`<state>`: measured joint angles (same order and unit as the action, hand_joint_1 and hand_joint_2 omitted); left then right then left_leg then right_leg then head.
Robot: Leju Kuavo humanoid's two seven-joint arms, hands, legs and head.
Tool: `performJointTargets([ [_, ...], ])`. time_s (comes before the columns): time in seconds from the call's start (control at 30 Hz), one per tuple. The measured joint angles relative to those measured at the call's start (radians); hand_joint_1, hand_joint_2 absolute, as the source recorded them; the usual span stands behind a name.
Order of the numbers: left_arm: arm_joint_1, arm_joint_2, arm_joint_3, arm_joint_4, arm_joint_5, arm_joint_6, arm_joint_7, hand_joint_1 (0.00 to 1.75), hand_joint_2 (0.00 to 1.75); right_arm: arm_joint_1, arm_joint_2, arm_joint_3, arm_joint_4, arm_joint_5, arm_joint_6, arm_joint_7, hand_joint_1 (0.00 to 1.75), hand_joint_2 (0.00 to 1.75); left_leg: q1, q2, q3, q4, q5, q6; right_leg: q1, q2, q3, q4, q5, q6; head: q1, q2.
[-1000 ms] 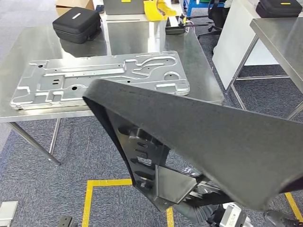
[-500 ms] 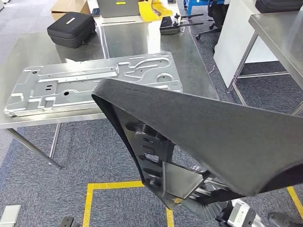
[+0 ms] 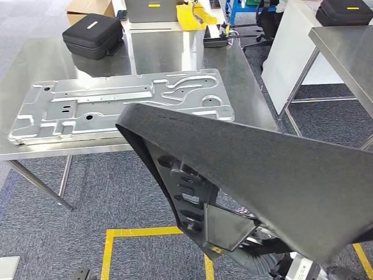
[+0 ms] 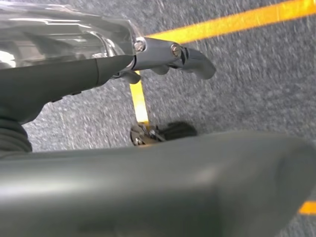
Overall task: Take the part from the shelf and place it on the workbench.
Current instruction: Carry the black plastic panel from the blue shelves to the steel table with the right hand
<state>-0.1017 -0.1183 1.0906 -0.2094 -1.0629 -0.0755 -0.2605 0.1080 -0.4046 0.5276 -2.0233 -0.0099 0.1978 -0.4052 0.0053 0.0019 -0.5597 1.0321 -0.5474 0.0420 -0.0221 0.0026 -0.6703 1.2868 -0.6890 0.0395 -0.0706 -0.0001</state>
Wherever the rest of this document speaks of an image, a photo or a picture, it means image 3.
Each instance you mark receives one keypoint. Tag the right robot hand grey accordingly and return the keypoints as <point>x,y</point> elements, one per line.
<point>262,237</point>

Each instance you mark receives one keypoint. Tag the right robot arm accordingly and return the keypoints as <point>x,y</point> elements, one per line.
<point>253,264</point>

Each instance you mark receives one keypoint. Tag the stainless steel workbench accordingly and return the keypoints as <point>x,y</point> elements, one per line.
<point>247,89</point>

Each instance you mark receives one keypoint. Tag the yellow floor tape square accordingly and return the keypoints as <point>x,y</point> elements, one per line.
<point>139,232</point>
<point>362,261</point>

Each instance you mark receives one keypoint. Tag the white cabinet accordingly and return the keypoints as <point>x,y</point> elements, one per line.
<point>285,58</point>

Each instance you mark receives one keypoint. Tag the black remote controller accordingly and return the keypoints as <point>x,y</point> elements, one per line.
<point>214,36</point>

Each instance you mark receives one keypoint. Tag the stainless steel table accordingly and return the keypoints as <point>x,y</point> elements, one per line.
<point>350,58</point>

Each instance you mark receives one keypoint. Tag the black chair base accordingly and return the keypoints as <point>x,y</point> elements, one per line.
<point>267,21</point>

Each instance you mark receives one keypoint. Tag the blue metal cart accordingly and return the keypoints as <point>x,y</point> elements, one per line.
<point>236,7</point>

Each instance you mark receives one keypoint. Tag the person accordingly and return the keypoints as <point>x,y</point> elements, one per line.
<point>282,4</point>

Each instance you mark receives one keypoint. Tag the green box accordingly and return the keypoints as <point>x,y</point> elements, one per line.
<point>252,2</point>

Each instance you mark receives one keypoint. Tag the black case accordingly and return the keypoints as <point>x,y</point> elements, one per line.
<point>93,34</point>
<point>343,13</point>

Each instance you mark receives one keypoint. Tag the white table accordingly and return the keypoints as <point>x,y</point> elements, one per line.
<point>151,26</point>

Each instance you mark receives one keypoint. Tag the grey moulded fixture tray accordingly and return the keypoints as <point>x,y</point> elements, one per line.
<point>87,112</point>

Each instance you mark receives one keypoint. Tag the grey laptop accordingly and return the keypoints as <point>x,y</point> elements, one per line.
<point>154,11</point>

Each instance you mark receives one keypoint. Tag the brown cardboard box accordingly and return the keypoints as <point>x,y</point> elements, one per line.
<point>87,9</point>

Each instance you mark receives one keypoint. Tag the grey floor outlet cover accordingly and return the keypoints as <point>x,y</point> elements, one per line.
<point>8,268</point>

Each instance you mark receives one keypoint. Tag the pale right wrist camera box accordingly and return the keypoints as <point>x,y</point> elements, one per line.
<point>303,270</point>

